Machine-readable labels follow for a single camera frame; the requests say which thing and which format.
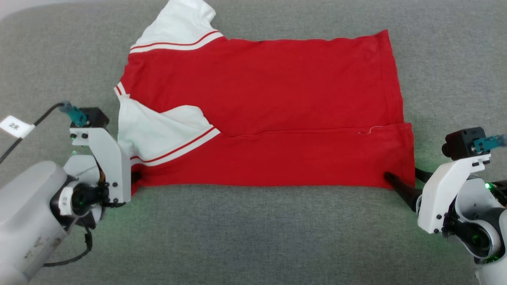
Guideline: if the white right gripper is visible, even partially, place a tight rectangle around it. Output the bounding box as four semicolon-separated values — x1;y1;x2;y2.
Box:
383;154;507;260

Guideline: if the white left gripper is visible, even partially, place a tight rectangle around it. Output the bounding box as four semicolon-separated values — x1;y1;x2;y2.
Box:
59;127;142;229

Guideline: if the red and white shirt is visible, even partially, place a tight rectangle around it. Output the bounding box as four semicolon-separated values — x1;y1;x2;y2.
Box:
114;0;416;195

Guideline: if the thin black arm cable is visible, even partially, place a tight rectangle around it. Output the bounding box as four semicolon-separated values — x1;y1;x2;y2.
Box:
43;228;93;268

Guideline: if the teal left camera connector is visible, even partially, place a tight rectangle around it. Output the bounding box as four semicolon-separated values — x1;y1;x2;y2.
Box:
59;102;88;127

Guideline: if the teal camera connector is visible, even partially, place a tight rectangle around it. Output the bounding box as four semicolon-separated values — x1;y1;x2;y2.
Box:
59;102;88;127
473;134;507;154

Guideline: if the teal right camera connector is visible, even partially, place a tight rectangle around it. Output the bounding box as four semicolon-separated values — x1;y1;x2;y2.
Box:
473;134;507;154

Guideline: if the black camera cable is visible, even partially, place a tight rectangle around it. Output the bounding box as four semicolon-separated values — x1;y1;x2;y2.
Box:
0;102;66;165

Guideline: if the white cable label tag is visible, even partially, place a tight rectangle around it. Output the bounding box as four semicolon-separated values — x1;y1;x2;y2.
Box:
0;115;35;139

